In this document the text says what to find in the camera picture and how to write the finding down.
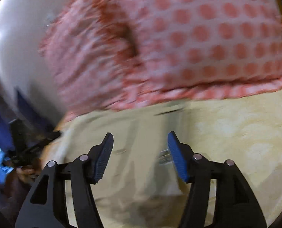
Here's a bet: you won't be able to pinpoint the person's left hand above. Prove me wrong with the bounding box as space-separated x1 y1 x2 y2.
16 158 42 185

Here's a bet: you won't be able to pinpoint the khaki beige pants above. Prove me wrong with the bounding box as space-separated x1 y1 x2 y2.
42 101 218 228

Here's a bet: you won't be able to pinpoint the left polka dot pillow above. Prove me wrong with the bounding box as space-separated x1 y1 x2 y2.
39 0 140 120

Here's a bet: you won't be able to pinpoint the right polka dot pillow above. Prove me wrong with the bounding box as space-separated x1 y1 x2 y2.
113 0 282 110

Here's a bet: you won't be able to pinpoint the polka dot pillow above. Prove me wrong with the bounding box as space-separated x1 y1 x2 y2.
39 0 140 120
113 0 282 110

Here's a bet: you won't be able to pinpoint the yellow floral bed sheet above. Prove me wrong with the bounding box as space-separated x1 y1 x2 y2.
183 89 282 224

